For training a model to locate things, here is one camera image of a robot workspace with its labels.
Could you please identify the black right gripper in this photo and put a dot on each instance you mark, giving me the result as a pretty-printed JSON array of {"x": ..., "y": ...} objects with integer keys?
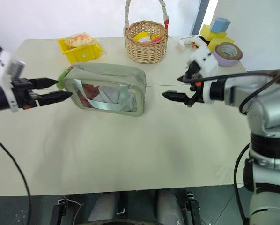
[{"x": 196, "y": 93}]

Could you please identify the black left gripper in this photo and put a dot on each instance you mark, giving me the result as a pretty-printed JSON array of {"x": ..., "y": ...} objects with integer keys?
[{"x": 21, "y": 92}]

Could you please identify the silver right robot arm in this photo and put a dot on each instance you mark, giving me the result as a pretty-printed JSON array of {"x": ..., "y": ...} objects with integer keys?
[{"x": 268, "y": 122}]

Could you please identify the green transparent toiletry bag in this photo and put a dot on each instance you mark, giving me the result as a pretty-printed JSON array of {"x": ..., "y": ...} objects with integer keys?
[{"x": 112, "y": 72}]

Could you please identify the green fuzzy zipper charm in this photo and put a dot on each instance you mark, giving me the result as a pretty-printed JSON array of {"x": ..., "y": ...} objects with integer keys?
[{"x": 61, "y": 78}]

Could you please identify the white plastic clamp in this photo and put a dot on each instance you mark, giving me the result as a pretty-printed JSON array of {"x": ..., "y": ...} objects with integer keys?
[{"x": 189, "y": 42}]

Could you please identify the yellow plastic bin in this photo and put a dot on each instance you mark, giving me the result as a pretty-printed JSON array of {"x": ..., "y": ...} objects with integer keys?
[{"x": 81, "y": 54}]

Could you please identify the pink orange toy in basket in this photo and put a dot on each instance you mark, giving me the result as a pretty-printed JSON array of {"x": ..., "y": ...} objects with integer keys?
[{"x": 156, "y": 38}]

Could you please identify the brown tape roll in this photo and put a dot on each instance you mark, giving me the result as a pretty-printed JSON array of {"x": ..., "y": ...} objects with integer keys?
[{"x": 229, "y": 50}]

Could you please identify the white and red cloth contents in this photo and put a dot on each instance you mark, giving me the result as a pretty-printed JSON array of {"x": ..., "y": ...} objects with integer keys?
[{"x": 107, "y": 96}]

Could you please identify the bagged bread roll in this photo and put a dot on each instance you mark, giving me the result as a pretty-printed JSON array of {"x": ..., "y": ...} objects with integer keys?
[{"x": 80, "y": 39}]

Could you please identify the yellow toy in basket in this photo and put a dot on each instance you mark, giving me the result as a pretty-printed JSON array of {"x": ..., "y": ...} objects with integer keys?
[{"x": 142, "y": 37}]

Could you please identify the blue hexagonal foam block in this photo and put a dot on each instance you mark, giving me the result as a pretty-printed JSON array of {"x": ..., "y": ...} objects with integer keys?
[{"x": 220, "y": 24}]

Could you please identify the grey rounded shape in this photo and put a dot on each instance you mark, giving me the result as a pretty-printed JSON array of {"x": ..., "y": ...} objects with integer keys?
[
  {"x": 103, "y": 208},
  {"x": 169, "y": 206}
]

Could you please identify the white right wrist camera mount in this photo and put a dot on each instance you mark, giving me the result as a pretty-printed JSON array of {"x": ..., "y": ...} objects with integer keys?
[{"x": 206, "y": 59}]

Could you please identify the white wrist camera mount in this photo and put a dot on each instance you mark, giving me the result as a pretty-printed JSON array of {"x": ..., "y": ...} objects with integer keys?
[
  {"x": 206, "y": 59},
  {"x": 6, "y": 63}
]

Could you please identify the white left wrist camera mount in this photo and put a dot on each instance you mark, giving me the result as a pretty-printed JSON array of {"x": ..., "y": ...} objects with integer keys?
[{"x": 6, "y": 63}]

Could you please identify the dark window frame post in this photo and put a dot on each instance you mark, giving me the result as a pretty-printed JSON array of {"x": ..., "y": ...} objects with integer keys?
[{"x": 199, "y": 16}]

